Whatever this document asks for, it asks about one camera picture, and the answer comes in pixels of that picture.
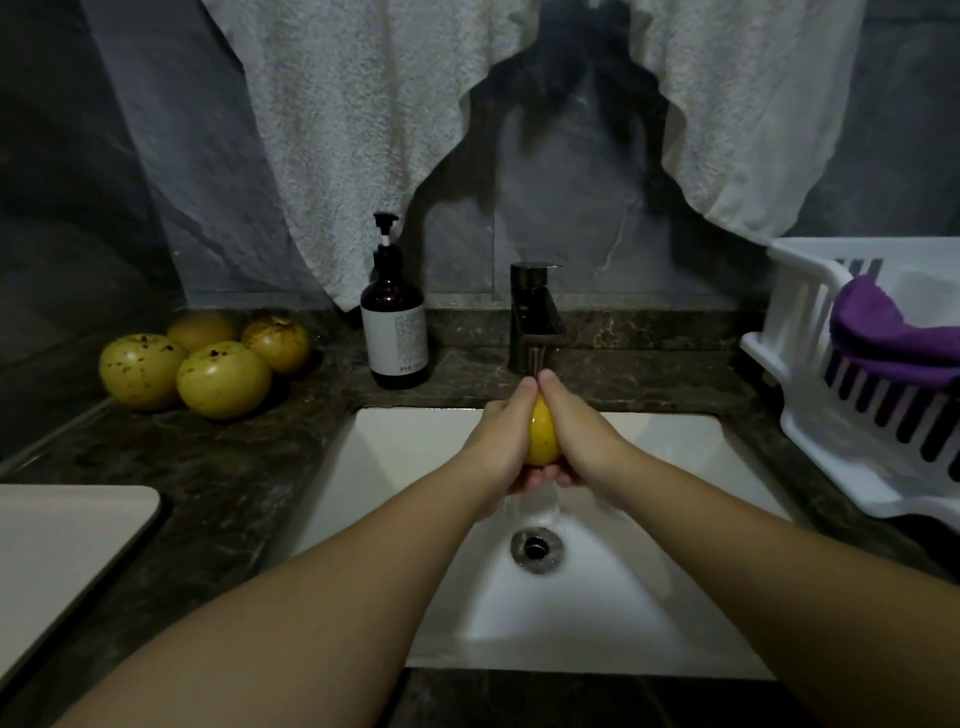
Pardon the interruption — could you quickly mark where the purple cloth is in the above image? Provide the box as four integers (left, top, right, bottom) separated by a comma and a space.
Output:
829, 274, 960, 392

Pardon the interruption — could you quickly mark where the spotted yellow apple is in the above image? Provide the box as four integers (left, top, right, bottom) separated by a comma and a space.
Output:
526, 397, 564, 467

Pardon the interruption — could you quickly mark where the person's right forearm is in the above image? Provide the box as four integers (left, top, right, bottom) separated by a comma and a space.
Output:
622, 457, 960, 728

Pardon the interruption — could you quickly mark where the white sink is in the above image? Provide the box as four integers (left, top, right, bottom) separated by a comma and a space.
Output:
292, 406, 797, 680

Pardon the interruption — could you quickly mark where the person's left hand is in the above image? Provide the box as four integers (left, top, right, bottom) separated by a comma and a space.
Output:
447, 375, 545, 515

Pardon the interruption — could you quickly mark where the beige plastic tray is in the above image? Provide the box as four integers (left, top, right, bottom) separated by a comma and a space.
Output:
0, 483, 164, 692

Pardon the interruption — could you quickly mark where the group of yellow apples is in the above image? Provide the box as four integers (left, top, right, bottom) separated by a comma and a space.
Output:
99, 310, 314, 420

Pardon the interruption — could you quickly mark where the white hanging towel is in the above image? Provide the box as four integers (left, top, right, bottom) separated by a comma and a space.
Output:
202, 0, 869, 309

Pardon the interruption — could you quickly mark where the person's right hand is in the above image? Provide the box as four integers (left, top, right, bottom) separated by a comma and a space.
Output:
535, 369, 657, 506

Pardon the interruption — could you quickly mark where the white plastic basket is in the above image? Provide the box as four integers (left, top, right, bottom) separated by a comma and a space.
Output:
741, 235, 960, 530

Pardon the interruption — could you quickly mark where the person's left forearm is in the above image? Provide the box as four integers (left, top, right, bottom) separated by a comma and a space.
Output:
52, 465, 485, 728

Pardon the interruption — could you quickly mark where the metal sink drain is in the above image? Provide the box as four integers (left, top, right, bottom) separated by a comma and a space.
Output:
510, 525, 567, 575

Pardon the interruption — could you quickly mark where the black faucet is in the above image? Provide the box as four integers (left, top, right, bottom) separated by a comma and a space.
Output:
508, 262, 569, 377

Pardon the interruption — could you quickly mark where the dark soap pump bottle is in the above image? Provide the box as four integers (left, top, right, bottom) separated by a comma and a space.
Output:
360, 211, 432, 392

